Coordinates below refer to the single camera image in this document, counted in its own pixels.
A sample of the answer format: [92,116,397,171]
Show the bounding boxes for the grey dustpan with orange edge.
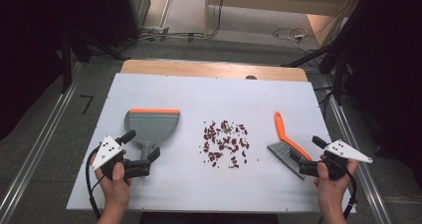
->
[123,108,181,162]

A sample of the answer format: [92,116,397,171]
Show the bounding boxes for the person's right hand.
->
[313,160,360,210]

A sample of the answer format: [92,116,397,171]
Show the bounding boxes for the wooden table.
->
[119,59,309,83]

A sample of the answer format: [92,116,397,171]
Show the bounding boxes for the black cabinet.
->
[99,0,152,48]

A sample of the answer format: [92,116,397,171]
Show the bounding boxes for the black floor cables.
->
[132,0,229,43]

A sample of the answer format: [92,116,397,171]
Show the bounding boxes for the white floor cable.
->
[272,26,320,53]

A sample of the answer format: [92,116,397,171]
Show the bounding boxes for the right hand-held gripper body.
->
[298,139,373,181]

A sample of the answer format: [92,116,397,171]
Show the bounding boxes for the pile of red beans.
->
[199,118,251,169]

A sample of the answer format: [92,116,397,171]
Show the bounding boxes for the metal floor rail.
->
[326,94,393,224]
[0,63,84,224]

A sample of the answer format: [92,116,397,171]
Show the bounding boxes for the right hand-held gripper black cable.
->
[341,165,359,220]

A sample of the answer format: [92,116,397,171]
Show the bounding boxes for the white table board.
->
[66,73,356,214]

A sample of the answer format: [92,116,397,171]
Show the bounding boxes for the hand-held gripper black cable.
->
[85,144,103,220]
[341,165,359,220]

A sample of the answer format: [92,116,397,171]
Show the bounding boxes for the dark curtain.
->
[344,0,422,185]

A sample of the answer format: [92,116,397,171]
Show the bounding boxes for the black metal stand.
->
[61,30,127,95]
[282,34,350,107]

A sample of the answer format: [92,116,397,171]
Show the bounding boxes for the left hand-held gripper black cable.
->
[85,144,103,220]

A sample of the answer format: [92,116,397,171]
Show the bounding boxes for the person's left hand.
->
[94,155,133,209]

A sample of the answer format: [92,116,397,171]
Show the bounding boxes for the orange brush with grey bristles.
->
[267,111,314,181]

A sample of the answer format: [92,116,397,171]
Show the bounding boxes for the orange wooden panel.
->
[307,14,343,49]

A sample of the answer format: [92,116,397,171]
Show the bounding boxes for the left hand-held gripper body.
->
[90,134,152,181]

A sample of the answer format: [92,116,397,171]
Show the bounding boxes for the upright metal rail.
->
[158,0,179,33]

